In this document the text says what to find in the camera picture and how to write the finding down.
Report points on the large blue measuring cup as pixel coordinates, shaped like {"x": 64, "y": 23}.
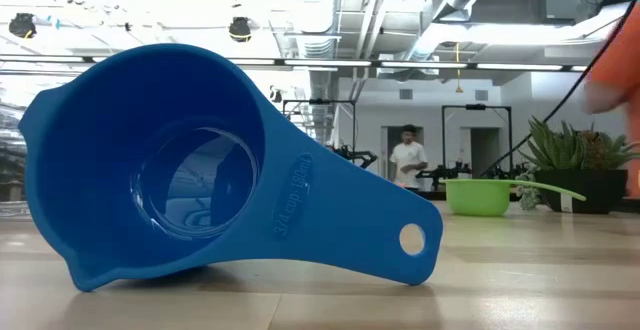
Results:
{"x": 325, "y": 210}

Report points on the green measuring cup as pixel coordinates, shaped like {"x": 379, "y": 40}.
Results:
{"x": 475, "y": 197}

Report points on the black background robot arms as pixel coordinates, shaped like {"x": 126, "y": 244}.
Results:
{"x": 357, "y": 156}
{"x": 442, "y": 172}

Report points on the person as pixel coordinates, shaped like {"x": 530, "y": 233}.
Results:
{"x": 620, "y": 60}
{"x": 407, "y": 157}

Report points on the green succulent plant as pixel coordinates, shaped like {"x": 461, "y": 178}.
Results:
{"x": 555, "y": 150}

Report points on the black plant pot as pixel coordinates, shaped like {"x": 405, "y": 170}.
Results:
{"x": 590, "y": 190}

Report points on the black background rig frame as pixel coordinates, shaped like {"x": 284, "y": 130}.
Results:
{"x": 320, "y": 101}
{"x": 475, "y": 106}

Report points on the wide silver ceiling duct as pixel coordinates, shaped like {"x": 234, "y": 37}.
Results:
{"x": 312, "y": 10}

